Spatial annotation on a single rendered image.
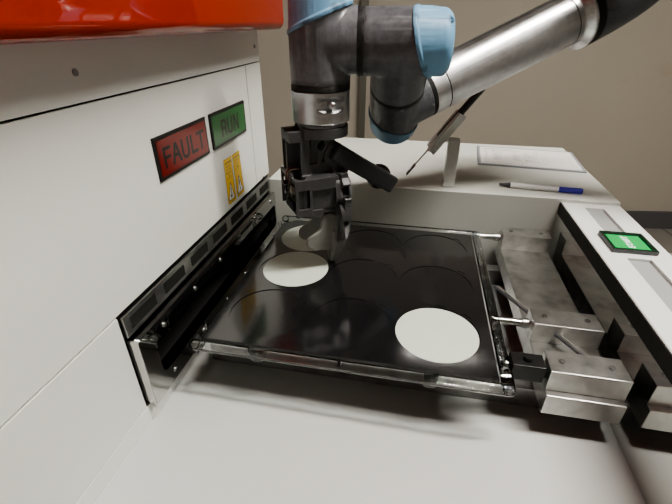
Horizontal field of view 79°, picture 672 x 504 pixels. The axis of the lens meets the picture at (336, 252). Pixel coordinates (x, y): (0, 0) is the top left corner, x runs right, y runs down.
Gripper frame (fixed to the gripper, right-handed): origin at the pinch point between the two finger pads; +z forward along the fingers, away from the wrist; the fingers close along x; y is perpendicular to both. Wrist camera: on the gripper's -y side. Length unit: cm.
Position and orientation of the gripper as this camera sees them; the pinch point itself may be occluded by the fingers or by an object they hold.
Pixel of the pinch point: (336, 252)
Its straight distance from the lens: 64.5
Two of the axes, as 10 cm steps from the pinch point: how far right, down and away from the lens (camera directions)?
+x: 3.9, 4.5, -8.0
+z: 0.0, 8.7, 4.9
